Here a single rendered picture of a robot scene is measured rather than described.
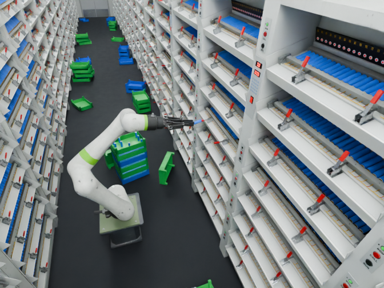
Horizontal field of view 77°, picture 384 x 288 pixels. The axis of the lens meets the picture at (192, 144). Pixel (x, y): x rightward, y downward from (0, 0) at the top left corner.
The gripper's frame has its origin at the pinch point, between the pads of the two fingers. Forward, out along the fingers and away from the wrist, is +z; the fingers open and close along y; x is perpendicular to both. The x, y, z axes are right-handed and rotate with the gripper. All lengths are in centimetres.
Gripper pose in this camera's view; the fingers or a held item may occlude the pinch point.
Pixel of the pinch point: (187, 122)
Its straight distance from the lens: 149.5
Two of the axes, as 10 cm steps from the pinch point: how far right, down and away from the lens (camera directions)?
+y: -3.3, -5.9, 7.4
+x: -2.0, 8.1, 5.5
